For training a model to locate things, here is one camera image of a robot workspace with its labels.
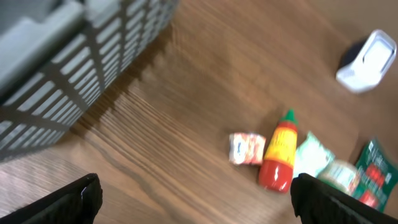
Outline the white barcode scanner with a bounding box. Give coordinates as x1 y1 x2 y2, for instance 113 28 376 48
336 29 397 94

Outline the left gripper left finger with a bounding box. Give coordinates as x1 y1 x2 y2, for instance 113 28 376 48
1 173 103 224

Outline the mint green white pouch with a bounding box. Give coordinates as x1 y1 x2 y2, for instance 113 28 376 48
293 131 335 178

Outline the red white snack packet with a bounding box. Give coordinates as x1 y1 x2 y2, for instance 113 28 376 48
229 133 266 166

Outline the red sauce bottle green cap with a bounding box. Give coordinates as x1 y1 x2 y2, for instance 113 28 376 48
258 109 298 193

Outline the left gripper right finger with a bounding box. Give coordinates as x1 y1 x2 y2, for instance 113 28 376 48
290 174 397 224

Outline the grey plastic shopping basket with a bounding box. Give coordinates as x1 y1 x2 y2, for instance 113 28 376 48
1 0 178 161

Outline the green 3M gloves package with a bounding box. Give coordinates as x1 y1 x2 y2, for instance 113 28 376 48
353 138 397 212

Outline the green lid jar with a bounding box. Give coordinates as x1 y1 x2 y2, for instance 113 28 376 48
317 160 359 195

